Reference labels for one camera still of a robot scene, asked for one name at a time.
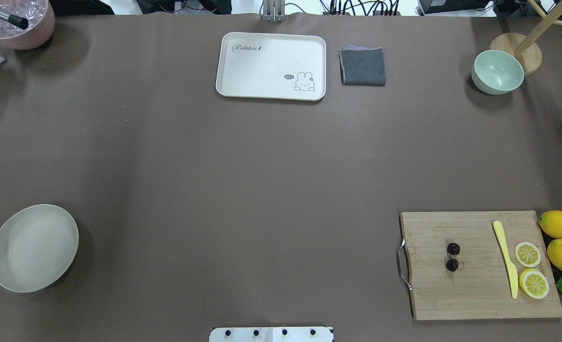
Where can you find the white rabbit tray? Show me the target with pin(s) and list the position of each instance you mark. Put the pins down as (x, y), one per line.
(272, 66)

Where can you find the grey folded cloth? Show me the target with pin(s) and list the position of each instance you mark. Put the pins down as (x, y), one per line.
(362, 66)

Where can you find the bamboo cutting board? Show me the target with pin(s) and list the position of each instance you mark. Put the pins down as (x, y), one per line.
(481, 290)

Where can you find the mint green bowl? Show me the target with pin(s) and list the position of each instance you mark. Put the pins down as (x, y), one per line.
(496, 72)

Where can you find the yellow plastic knife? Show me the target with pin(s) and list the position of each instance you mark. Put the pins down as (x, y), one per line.
(511, 269)

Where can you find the beige round plate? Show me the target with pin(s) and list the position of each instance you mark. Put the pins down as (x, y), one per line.
(37, 246)

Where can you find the lemon slice upper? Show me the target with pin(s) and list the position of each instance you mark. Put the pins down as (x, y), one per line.
(528, 254)

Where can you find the lemon slice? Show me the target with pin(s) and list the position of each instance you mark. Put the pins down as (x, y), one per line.
(533, 283)
(528, 254)

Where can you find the wooden mug stand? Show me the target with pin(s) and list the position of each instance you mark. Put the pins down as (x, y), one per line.
(524, 48)

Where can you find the lemon slice lower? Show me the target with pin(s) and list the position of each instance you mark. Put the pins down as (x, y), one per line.
(533, 283)

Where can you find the pink bowl with ice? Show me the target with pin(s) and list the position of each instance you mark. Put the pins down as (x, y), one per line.
(41, 24)

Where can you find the metal scoop black tip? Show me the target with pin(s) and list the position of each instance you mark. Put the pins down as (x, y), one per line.
(20, 22)

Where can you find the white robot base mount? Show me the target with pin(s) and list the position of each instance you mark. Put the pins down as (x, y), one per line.
(272, 334)

